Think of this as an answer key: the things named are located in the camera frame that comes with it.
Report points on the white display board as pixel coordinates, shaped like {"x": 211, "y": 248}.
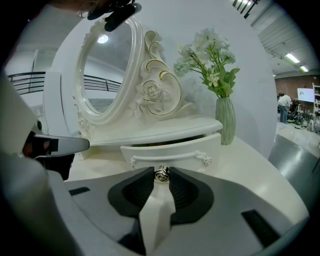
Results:
{"x": 306, "y": 95}

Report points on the black head-worn camera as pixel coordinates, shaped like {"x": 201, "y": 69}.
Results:
{"x": 120, "y": 15}

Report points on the white ornate dressing table mirror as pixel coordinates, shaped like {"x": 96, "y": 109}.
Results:
{"x": 155, "y": 95}

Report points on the black metal railing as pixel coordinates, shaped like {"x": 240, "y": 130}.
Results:
{"x": 27, "y": 82}

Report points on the long ceiling light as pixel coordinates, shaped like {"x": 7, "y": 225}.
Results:
{"x": 292, "y": 58}
{"x": 304, "y": 68}

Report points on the clear-framed glasses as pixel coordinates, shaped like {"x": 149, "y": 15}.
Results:
{"x": 83, "y": 13}

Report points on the white dressing table drawer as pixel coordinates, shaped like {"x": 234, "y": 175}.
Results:
{"x": 175, "y": 151}

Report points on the white artificial flower bouquet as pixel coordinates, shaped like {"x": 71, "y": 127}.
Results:
{"x": 212, "y": 57}

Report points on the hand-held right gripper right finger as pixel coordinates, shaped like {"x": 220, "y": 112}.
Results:
{"x": 187, "y": 197}

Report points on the pale green ribbed vase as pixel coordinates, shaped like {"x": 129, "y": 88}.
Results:
{"x": 225, "y": 120}

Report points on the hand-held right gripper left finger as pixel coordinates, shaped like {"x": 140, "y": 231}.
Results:
{"x": 135, "y": 192}

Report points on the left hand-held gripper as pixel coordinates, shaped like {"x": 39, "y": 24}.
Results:
{"x": 58, "y": 166}

